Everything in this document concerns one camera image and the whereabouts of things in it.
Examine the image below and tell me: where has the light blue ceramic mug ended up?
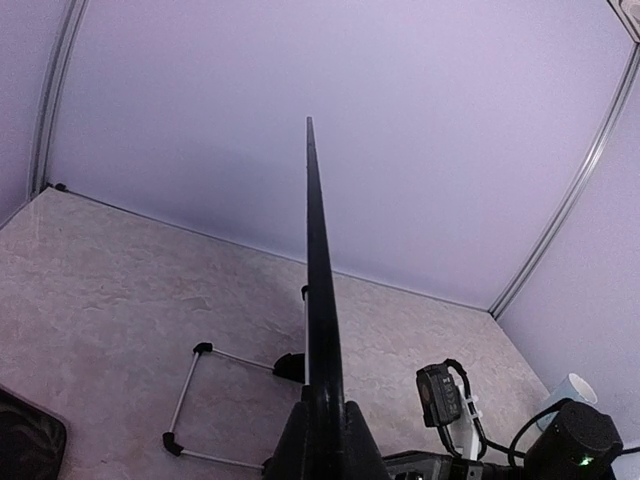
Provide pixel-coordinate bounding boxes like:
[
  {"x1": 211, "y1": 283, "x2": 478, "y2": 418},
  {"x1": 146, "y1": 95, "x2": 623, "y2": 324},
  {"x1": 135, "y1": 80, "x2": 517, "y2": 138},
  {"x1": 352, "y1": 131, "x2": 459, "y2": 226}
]
[{"x1": 535, "y1": 372, "x2": 600, "y2": 434}]

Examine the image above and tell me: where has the right aluminium corner post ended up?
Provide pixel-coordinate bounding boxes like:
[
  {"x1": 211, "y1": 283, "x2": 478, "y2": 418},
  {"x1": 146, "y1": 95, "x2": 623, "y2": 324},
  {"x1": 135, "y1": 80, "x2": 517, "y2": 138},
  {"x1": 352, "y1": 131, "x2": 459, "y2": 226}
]
[{"x1": 487, "y1": 39, "x2": 640, "y2": 319}]

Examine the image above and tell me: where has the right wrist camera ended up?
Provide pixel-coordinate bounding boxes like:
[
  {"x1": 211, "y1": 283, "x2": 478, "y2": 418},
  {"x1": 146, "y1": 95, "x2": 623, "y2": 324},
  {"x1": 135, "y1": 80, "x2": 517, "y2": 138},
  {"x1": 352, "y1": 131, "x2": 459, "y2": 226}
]
[{"x1": 416, "y1": 359, "x2": 488, "y2": 461}]

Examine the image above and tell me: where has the aluminium corner post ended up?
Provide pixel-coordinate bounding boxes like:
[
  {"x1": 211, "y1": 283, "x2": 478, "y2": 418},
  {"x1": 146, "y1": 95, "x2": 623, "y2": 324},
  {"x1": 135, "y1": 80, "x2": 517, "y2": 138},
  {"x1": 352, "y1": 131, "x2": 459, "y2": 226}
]
[
  {"x1": 487, "y1": 39, "x2": 640, "y2": 319},
  {"x1": 27, "y1": 0, "x2": 89, "y2": 200}
]

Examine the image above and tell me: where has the whiteboard wire stand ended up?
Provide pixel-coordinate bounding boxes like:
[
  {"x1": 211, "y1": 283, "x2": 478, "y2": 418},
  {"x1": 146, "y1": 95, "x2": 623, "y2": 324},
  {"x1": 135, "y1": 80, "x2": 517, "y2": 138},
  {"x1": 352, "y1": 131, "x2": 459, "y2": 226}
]
[{"x1": 134, "y1": 283, "x2": 304, "y2": 479}]

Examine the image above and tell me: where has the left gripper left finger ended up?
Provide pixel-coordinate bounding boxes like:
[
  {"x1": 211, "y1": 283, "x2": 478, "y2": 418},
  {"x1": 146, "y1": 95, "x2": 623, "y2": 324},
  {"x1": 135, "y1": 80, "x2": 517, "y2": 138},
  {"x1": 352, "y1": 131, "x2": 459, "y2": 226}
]
[{"x1": 262, "y1": 401, "x2": 309, "y2": 480}]

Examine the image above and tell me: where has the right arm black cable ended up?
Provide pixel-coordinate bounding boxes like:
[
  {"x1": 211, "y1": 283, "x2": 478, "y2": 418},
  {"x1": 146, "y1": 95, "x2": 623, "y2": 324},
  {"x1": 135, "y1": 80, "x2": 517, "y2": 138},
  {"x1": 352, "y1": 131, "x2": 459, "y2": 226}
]
[{"x1": 437, "y1": 359, "x2": 640, "y2": 469}]

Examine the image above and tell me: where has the white whiteboard black frame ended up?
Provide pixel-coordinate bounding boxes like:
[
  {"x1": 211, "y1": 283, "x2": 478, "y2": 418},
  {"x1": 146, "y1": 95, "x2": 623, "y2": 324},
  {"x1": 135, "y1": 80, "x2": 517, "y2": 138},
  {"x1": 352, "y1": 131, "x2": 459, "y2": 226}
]
[{"x1": 306, "y1": 117, "x2": 346, "y2": 479}]

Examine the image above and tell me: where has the left aluminium corner post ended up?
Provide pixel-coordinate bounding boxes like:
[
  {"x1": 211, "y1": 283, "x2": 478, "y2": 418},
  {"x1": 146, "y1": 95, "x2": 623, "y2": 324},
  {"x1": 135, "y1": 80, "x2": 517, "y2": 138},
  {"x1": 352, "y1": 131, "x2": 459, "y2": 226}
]
[{"x1": 27, "y1": 0, "x2": 89, "y2": 200}]

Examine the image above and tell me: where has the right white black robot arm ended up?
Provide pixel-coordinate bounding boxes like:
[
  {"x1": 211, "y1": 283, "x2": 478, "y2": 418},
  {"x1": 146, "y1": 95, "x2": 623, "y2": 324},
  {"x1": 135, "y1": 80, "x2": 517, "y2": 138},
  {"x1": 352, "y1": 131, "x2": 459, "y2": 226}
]
[{"x1": 384, "y1": 399, "x2": 625, "y2": 479}]

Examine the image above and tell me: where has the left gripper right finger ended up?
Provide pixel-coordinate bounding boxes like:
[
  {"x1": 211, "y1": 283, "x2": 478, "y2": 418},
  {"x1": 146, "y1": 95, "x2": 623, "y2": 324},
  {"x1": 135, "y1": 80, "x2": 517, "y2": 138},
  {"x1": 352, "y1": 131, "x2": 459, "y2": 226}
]
[{"x1": 344, "y1": 401, "x2": 390, "y2": 480}]

